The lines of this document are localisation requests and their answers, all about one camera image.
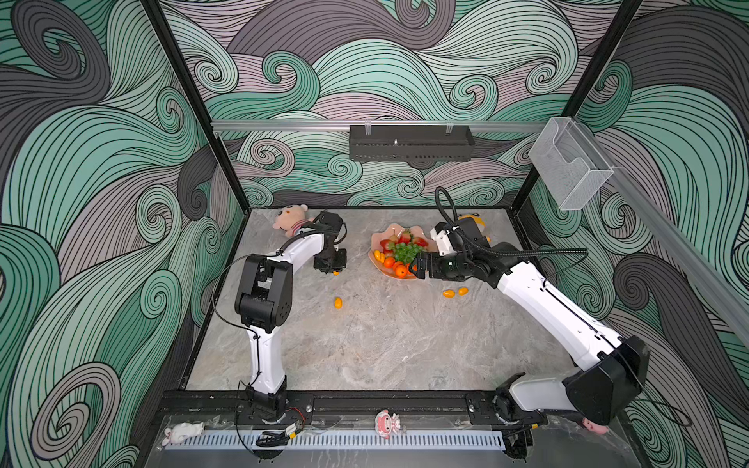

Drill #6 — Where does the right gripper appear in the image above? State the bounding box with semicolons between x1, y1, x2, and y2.
408;250;476;280

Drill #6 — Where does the green grape bunch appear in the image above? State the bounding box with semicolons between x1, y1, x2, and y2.
393;242;428;264

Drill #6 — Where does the pink scalloped fruit bowl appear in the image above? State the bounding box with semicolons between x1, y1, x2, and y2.
369;224;438;280

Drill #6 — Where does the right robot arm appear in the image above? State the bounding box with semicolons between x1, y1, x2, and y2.
408;218;650;426

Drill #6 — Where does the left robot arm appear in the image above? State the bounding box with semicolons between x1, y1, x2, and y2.
234;205;347;417

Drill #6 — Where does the pink pig plush toy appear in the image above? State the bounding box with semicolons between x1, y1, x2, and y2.
273;205;309;238

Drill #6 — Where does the yellow chick plush toy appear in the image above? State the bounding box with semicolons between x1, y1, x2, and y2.
458;214;486;232

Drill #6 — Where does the pink octopus figurine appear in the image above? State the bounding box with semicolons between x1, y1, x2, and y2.
376;409;402;440

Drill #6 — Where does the white mouse toy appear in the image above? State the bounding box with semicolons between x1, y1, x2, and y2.
161;422;205;447

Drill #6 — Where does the pink pig toy small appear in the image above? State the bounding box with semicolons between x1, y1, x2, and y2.
582;418;609;435

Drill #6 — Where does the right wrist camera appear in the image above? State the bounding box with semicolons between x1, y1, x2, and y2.
430;228;458;257

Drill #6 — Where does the black wall tray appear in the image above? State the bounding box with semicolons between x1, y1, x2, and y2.
348;124;476;168

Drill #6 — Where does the aluminium rail back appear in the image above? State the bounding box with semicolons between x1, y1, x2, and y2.
211;119;546;133

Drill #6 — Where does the aluminium rail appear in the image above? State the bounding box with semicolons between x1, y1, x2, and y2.
580;124;748;344
211;119;546;133

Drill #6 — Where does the clear plastic wall bin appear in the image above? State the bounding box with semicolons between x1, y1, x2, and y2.
529;117;614;212

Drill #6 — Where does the white ventilated cable duct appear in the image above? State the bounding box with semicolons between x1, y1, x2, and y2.
166;429;505;452

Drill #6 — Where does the aluminium rail right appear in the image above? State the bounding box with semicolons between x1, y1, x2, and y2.
580;124;748;344

